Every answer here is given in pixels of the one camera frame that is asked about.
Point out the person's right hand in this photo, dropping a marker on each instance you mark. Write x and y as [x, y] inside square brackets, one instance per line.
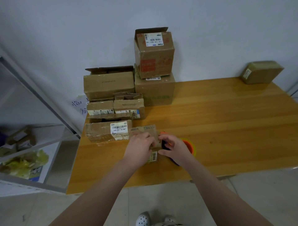
[176, 148]

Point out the person's left hand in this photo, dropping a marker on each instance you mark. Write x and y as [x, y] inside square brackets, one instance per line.
[138, 149]

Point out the blue orange tape dispenser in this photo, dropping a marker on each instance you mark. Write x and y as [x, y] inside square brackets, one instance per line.
[188, 146]

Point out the squat red-printed cardboard box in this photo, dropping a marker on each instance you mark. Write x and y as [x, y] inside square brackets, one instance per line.
[142, 129]

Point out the box barcode label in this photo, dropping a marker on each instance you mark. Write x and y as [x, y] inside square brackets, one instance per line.
[100, 130]

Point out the stack of cardboard boxes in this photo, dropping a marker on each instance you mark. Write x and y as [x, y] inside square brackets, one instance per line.
[109, 84]

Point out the small brown cardboard box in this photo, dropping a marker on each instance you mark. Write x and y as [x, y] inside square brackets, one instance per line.
[261, 72]

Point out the person's right forearm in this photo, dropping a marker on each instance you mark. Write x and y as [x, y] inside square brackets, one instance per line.
[223, 198]

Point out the person's left forearm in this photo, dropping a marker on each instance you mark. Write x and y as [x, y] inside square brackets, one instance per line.
[93, 200]

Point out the person's striped clothing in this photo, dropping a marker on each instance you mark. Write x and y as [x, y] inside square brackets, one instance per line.
[170, 224]

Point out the white perforated clog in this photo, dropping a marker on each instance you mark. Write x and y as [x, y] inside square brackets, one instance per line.
[170, 219]
[142, 219]

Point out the wooden table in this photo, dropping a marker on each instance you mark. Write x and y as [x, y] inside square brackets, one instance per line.
[242, 121]

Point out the grey metal shelf rack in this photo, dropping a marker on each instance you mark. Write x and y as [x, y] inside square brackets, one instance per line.
[32, 184]

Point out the yellow plastic bag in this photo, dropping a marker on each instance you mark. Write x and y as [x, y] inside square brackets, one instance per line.
[25, 164]

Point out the small open carton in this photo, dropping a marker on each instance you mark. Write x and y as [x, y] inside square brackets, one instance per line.
[21, 138]

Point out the white paper wall sign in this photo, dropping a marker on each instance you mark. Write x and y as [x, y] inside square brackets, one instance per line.
[80, 103]

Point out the grey metal frame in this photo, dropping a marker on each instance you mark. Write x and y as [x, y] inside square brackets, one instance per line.
[294, 88]

